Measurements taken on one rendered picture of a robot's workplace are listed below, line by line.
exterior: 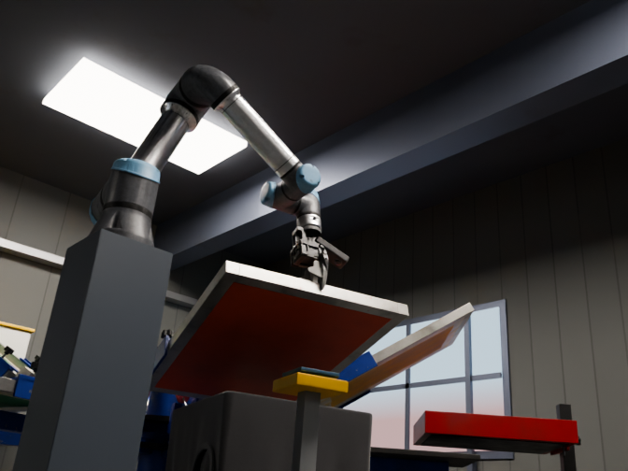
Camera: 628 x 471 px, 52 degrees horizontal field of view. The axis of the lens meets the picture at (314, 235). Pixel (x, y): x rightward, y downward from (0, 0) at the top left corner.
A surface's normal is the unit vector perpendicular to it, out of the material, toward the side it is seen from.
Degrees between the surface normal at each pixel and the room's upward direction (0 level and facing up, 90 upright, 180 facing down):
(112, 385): 90
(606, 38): 90
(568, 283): 90
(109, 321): 90
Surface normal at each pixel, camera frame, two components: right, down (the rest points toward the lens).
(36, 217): 0.68, -0.25
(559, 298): -0.73, -0.32
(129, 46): -0.07, 0.91
